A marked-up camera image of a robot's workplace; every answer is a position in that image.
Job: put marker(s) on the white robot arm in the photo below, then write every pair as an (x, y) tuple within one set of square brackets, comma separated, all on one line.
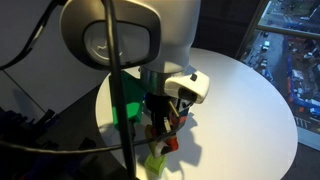
[(166, 33)]

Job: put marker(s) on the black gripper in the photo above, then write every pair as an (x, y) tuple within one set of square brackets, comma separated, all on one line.
[(158, 105)]

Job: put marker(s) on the green block under red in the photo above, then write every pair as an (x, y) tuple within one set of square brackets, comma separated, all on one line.
[(130, 100)]

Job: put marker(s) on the light green flat block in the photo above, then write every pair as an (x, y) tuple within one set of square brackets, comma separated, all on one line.
[(156, 165)]

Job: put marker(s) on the black clamp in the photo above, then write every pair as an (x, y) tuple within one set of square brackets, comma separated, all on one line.
[(45, 117)]

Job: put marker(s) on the soft block with green triangle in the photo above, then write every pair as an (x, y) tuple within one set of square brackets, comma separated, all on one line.
[(185, 108)]

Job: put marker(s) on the window frame post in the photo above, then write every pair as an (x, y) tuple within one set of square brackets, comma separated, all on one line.
[(250, 30)]

